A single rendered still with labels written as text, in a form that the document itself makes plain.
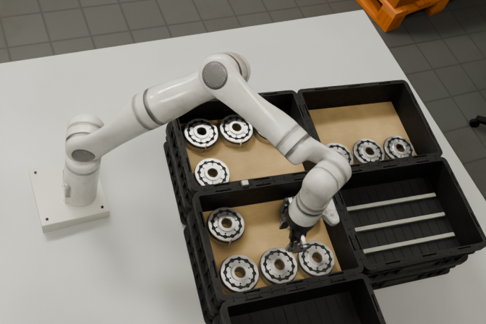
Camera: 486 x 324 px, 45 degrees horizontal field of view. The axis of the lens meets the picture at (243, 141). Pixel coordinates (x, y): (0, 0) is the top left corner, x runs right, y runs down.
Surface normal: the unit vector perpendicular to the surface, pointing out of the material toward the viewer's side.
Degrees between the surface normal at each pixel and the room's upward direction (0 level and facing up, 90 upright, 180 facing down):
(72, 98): 0
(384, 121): 0
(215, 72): 55
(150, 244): 0
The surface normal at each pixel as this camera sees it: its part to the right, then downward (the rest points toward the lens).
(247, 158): 0.21, -0.54
